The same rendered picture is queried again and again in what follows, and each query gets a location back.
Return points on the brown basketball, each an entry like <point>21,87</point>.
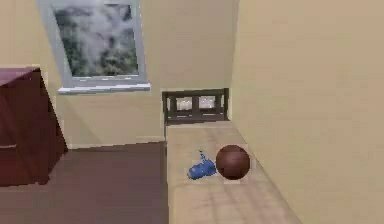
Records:
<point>232,162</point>

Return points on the beige bed with dark headboard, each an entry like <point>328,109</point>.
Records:
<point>213,196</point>

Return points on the dark red wooden dresser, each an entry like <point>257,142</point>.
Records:
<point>26,130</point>

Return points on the blue toy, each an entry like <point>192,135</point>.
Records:
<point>201,169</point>

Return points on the grey framed window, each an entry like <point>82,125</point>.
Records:
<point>100,43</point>

